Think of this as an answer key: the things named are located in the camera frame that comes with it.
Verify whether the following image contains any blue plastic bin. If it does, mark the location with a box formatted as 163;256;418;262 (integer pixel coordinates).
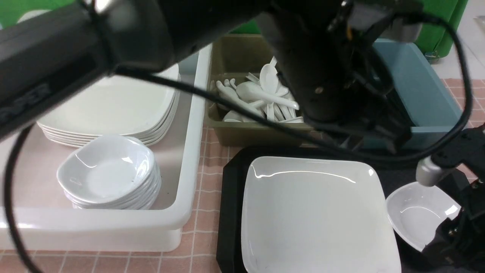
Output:
374;39;462;150

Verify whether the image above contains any black serving tray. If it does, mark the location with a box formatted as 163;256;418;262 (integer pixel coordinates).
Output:
216;146;485;273

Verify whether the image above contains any large white plastic tub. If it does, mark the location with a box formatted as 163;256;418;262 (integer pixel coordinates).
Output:
13;92;205;252

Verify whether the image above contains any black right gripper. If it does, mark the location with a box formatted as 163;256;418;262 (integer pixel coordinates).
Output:
422;179;485;271

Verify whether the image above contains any pile of white spoons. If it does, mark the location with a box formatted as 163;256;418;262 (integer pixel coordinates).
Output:
209;57;303;123

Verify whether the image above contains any green backdrop cloth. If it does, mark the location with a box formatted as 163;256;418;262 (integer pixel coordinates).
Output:
0;0;468;57

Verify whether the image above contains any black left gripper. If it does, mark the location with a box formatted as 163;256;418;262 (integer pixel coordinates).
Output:
261;0;423;152

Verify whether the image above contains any pink checkered tablecloth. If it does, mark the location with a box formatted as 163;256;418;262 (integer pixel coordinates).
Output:
0;78;485;273

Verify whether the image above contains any olive green plastic bin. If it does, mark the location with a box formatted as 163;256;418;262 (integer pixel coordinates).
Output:
205;35;311;147

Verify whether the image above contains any stack of white square plates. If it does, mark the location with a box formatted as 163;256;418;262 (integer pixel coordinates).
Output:
38;76;180;147

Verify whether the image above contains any white square rice plate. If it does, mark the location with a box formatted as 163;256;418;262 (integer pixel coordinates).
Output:
241;157;402;273

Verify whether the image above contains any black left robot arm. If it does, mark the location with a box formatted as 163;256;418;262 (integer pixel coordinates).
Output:
1;0;423;152

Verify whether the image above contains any stack of small white bowls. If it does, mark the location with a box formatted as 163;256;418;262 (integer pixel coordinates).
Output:
56;135;163;210

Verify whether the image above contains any small white bowl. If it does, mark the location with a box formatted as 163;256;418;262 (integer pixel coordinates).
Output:
386;182;461;252

